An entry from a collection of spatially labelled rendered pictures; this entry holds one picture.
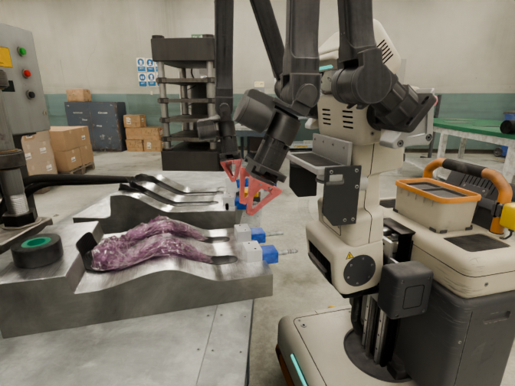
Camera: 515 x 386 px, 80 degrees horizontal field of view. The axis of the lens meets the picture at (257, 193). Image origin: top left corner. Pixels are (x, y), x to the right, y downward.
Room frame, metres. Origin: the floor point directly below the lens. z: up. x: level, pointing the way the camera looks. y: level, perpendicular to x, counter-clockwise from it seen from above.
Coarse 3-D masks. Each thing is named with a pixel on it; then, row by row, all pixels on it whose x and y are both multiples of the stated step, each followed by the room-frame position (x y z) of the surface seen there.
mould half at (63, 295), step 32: (64, 224) 0.70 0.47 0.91; (96, 224) 0.70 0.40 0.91; (64, 256) 0.54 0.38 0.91; (0, 288) 0.45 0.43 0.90; (32, 288) 0.46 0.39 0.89; (64, 288) 0.47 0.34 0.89; (96, 288) 0.49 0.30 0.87; (128, 288) 0.50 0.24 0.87; (160, 288) 0.51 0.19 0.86; (192, 288) 0.53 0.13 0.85; (224, 288) 0.54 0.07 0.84; (256, 288) 0.56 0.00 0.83; (0, 320) 0.45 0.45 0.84; (32, 320) 0.46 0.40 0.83; (64, 320) 0.47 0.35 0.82; (96, 320) 0.48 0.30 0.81
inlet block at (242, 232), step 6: (240, 228) 0.74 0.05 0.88; (246, 228) 0.74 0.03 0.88; (252, 228) 0.77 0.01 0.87; (258, 228) 0.77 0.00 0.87; (240, 234) 0.72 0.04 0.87; (246, 234) 0.73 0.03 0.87; (252, 234) 0.73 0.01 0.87; (258, 234) 0.74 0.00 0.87; (264, 234) 0.74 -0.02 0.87; (270, 234) 0.76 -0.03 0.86; (276, 234) 0.77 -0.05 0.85; (282, 234) 0.77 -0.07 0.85; (240, 240) 0.72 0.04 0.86; (246, 240) 0.73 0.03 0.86; (258, 240) 0.74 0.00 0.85; (264, 240) 0.74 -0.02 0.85
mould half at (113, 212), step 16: (160, 176) 1.11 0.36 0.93; (128, 192) 0.89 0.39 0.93; (160, 192) 0.98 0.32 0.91; (224, 192) 1.04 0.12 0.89; (96, 208) 0.95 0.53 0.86; (112, 208) 0.87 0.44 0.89; (128, 208) 0.87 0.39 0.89; (144, 208) 0.87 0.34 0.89; (160, 208) 0.87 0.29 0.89; (176, 208) 0.89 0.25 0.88; (192, 208) 0.88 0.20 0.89; (208, 208) 0.87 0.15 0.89; (224, 208) 0.87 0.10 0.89; (112, 224) 0.87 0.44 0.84; (128, 224) 0.87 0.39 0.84; (192, 224) 0.86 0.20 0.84; (208, 224) 0.86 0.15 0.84; (224, 224) 0.85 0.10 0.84
